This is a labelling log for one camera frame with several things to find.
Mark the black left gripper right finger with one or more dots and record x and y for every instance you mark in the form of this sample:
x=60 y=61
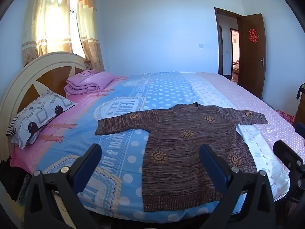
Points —
x=247 y=200

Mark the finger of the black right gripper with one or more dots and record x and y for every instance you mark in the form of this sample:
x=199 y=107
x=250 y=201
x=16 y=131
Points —
x=288 y=157

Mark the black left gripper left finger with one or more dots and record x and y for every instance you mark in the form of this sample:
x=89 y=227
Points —
x=41 y=209

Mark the brown knitted sweater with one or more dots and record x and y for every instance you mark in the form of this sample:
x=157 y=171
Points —
x=173 y=177

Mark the dark clothes on cabinet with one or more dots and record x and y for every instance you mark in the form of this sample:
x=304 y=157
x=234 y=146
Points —
x=300 y=91

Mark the wooden bedside cabinet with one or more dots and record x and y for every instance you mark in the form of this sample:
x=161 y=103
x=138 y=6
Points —
x=300 y=115

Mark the blue pink patterned bedsheet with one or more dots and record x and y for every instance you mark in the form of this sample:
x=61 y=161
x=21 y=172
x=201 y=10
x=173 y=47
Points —
x=115 y=188

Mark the patterned white grey pillow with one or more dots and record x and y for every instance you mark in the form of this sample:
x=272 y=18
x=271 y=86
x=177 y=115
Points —
x=38 y=118

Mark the brown wooden door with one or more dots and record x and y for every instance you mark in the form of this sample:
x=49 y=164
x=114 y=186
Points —
x=251 y=71

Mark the red paper door decoration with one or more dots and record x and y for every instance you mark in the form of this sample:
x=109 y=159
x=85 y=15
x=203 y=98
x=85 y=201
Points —
x=253 y=36

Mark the cream wooden headboard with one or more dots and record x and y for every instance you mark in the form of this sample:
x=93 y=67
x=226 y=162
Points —
x=48 y=72

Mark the folded pink blanket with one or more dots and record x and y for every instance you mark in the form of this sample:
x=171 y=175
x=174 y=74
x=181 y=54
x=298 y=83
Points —
x=88 y=81

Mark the yellow patterned curtain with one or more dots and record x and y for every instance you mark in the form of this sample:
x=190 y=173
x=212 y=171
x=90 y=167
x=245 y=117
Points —
x=47 y=29

